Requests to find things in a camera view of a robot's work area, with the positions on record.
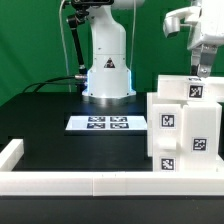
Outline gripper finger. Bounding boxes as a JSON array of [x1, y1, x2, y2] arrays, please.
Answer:
[[197, 45, 217, 78], [191, 47, 201, 76]]

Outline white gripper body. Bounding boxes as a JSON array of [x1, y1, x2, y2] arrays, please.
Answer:
[[187, 0, 224, 50]]

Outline white cabinet top block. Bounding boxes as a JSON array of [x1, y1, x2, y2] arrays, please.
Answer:
[[157, 75, 224, 102]]

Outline white cabinet body box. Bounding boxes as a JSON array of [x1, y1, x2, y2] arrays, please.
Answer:
[[146, 92, 224, 173]]

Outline white door panel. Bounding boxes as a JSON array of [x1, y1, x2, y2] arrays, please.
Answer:
[[147, 93, 186, 172]]

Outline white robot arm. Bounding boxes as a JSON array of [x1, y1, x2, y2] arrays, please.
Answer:
[[82, 0, 224, 103]]

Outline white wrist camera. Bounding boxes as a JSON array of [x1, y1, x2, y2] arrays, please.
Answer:
[[163, 6, 201, 38]]

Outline white marker base plate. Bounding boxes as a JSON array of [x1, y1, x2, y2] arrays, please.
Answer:
[[65, 116, 147, 131]]

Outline black cables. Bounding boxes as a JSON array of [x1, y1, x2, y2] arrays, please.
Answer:
[[22, 75, 89, 94]]

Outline grey hanging cable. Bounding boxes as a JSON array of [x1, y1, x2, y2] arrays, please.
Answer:
[[58, 0, 73, 94]]

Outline white U-shaped fence frame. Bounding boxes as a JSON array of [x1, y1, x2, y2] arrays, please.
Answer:
[[0, 139, 224, 196]]

